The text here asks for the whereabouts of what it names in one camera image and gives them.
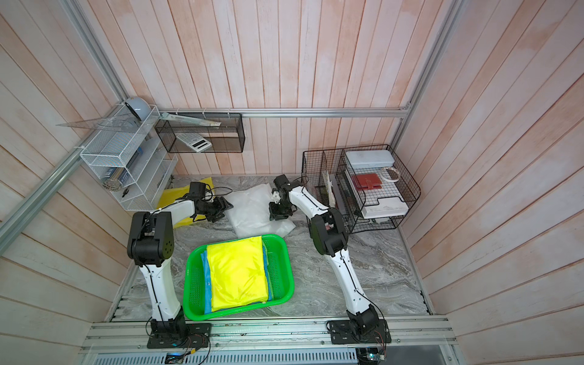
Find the white raincoat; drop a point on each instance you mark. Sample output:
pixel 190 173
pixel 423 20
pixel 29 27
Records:
pixel 250 215

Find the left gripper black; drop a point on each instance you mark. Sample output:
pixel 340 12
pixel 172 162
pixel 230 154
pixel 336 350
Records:
pixel 222 205

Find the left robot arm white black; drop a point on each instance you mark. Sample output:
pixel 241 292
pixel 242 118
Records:
pixel 151 244

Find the blue raincoat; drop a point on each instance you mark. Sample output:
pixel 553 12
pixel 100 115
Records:
pixel 206 283

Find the neon yellow raincoat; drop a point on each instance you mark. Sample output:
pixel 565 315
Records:
pixel 237 273

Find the metal ruler in basket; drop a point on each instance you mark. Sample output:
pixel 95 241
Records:
pixel 189 120

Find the black mesh wall basket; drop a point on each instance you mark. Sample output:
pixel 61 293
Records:
pixel 227 138

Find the white wire shelf rack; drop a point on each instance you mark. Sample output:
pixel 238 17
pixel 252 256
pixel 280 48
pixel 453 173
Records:
pixel 149 165

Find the white flat box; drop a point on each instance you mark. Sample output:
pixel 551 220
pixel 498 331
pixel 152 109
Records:
pixel 385 207

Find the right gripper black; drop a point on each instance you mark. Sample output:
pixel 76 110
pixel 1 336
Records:
pixel 274 214

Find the rolled silver item on shelf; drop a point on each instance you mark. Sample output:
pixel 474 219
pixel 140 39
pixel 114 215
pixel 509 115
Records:
pixel 115 178

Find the green plastic basket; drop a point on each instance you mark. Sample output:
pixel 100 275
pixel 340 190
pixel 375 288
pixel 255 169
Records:
pixel 237 276

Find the white pencil case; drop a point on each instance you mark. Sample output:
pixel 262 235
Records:
pixel 370 159

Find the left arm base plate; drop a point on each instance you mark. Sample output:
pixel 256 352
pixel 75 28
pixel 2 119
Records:
pixel 166 335

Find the black wire desk organizer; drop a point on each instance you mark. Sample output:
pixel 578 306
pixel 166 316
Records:
pixel 329 173

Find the white calculator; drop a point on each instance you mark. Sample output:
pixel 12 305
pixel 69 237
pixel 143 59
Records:
pixel 194 141

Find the red card holder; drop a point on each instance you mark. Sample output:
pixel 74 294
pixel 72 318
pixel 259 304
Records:
pixel 370 181

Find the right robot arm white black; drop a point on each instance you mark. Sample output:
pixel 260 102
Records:
pixel 330 238

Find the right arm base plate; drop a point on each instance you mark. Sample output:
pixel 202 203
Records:
pixel 345 332

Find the clear triangle ruler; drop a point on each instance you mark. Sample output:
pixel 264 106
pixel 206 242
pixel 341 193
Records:
pixel 115 124

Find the grey round tape dispenser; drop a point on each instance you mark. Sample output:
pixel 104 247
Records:
pixel 139 108

